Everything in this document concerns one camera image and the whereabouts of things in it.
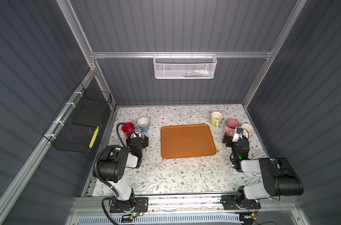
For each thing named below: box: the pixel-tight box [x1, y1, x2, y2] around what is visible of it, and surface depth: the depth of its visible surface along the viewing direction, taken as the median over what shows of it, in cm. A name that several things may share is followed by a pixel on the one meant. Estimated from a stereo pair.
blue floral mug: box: [137, 117, 150, 134], surface depth 101 cm
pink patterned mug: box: [224, 118, 240, 137], surface depth 98 cm
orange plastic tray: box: [160, 123, 217, 159], surface depth 100 cm
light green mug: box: [209, 111, 223, 128], surface depth 102 cm
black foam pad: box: [72, 103, 107, 128], surface depth 77 cm
